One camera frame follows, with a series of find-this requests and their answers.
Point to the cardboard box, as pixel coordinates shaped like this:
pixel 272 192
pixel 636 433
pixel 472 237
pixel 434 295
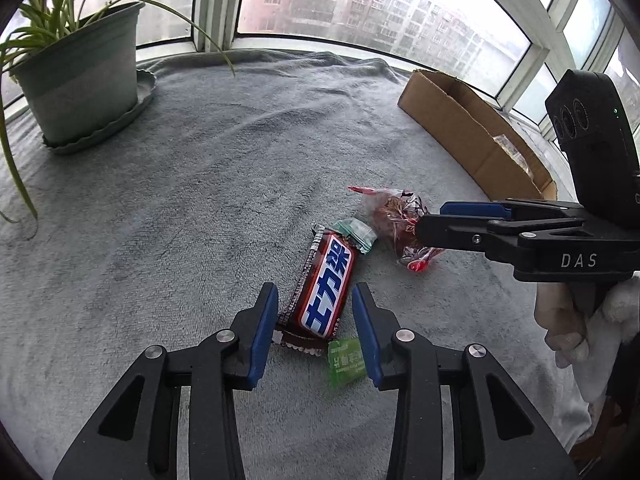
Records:
pixel 460 135

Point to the small red clear snack packet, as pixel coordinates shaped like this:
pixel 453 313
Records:
pixel 390 210

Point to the clear cracker packet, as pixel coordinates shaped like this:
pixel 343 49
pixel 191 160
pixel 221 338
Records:
pixel 515 155

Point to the grey blanket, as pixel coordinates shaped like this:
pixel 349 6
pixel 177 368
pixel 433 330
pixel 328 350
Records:
pixel 190 200

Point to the green candy packet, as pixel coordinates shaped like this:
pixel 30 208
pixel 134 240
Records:
pixel 345 362

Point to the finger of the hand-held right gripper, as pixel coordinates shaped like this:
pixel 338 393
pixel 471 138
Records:
pixel 470 209
pixel 450 234

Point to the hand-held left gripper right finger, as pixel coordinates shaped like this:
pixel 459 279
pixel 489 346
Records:
pixel 367 340

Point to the white window frame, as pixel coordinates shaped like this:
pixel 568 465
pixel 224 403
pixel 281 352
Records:
pixel 215 10

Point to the spider plant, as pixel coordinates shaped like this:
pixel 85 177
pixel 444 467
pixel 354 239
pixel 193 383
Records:
pixel 35 30

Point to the green pot saucer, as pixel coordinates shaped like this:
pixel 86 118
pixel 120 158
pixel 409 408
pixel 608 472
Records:
pixel 140 105

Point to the green plastic plant pot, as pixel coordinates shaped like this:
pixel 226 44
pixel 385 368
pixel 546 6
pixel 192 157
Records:
pixel 85 85

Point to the person's right hand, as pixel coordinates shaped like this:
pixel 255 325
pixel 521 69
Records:
pixel 560 320

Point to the teal white candy packet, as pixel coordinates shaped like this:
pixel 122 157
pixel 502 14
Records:
pixel 357 232

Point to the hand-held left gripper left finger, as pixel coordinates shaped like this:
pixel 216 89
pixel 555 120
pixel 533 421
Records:
pixel 260 332

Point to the brown chocolate bar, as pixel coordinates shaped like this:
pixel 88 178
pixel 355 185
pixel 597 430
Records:
pixel 325 290

